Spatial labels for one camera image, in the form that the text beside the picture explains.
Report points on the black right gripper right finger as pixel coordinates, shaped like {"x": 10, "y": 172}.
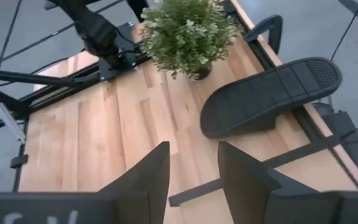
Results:
{"x": 247, "y": 193}

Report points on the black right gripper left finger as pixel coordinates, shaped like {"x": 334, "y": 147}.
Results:
{"x": 148, "y": 193}

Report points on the black rubber slide sandal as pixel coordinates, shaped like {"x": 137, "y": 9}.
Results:
{"x": 259, "y": 93}

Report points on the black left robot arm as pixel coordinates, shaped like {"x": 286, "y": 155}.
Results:
{"x": 95, "y": 31}

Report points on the small green potted plant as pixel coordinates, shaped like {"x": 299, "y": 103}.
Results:
{"x": 188, "y": 31}

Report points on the black curved bracket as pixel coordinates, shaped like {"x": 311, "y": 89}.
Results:
{"x": 275, "y": 28}

